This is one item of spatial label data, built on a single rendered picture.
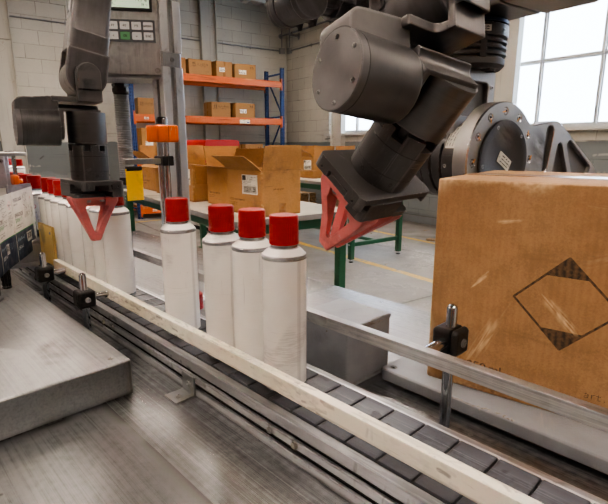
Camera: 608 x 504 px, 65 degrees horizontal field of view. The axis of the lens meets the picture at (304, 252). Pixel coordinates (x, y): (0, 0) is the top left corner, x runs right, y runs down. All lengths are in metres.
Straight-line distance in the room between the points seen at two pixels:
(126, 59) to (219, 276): 0.54
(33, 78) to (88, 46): 7.77
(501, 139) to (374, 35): 0.56
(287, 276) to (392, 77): 0.26
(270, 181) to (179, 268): 1.89
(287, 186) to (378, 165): 2.24
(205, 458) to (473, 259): 0.39
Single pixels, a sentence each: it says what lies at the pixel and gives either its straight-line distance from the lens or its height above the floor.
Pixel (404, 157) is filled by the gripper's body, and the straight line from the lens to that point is 0.41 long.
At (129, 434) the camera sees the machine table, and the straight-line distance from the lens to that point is 0.63.
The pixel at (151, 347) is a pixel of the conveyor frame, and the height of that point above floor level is 0.86.
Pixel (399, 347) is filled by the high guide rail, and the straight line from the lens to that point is 0.51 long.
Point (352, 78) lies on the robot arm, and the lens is 0.34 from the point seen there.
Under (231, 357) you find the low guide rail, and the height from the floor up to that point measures 0.91.
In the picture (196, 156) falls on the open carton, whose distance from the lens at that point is 3.69.
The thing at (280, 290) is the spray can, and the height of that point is 1.00.
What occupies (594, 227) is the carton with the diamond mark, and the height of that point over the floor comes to 1.08.
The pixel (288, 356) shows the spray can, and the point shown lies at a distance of 0.56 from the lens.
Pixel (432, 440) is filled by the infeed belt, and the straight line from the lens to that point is 0.52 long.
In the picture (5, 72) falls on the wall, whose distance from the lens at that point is 8.52.
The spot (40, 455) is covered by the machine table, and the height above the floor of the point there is 0.83.
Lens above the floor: 1.16
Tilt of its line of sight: 13 degrees down
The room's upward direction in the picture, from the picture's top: straight up
